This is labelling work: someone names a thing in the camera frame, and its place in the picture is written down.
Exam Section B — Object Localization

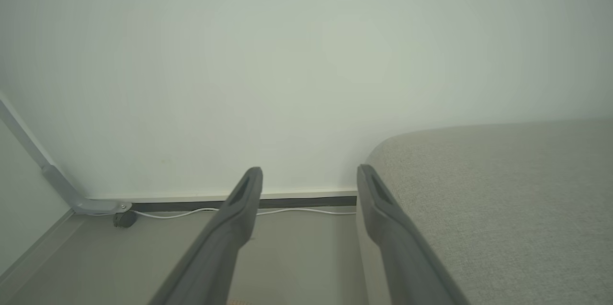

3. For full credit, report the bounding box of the beige fabric sofa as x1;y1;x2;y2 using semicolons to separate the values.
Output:
356;119;613;305

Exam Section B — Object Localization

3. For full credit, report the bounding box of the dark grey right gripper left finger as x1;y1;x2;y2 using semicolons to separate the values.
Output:
148;167;263;305

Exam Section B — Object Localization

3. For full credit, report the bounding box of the black caster wheel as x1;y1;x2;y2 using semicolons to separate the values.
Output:
114;211;137;228

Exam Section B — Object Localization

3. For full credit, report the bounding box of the white floor cable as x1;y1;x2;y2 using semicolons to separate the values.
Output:
86;207;357;219

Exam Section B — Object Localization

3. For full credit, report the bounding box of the grey metal stand leg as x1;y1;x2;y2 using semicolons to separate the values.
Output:
0;99;133;215

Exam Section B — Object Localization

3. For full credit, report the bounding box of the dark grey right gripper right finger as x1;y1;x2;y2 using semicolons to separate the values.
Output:
357;164;469;305

